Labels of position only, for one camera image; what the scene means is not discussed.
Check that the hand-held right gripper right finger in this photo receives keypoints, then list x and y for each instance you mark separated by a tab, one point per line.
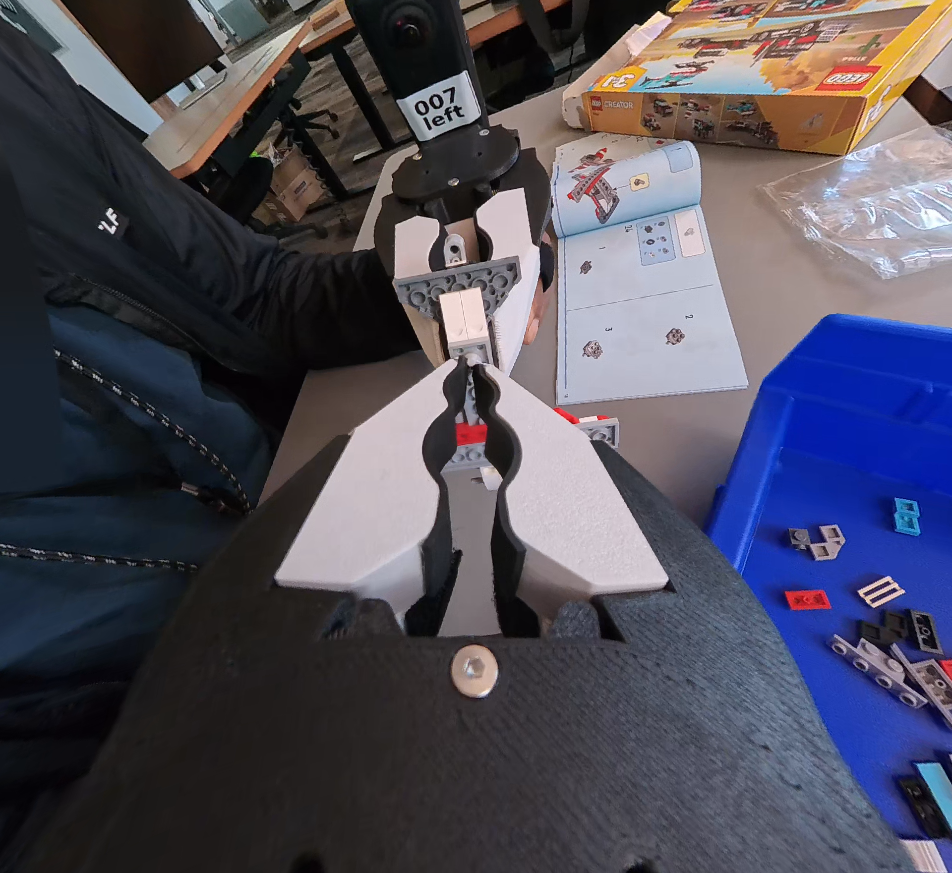
587	508

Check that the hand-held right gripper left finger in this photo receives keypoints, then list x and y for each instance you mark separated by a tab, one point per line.
364	508

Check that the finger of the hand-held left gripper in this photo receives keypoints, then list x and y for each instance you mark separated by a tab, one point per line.
513	226
416	248

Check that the red grey brick assembly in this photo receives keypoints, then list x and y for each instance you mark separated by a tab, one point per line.
595	430

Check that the grey winged toy brick model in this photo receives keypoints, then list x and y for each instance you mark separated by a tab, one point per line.
465	315

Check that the person's left forearm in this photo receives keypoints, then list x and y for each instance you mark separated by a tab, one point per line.
335	308

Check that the person's left hand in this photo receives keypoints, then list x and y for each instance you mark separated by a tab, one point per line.
537	315

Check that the cardboard box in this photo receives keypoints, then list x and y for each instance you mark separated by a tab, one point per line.
294	185

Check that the black office chair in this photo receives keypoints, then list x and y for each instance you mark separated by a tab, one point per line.
312	118

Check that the building instruction booklet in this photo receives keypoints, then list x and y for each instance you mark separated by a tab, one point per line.
647	337

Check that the blue plastic bin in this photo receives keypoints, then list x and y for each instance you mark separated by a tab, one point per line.
818	382

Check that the yellow toy brick box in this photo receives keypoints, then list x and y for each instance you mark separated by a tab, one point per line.
744	55

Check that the person's dark jacket torso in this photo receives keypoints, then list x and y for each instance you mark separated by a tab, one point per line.
111	293

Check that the pile of small loose bricks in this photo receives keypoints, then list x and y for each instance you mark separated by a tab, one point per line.
885	665

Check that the clear plastic bag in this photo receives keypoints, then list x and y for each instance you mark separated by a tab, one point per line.
877	204

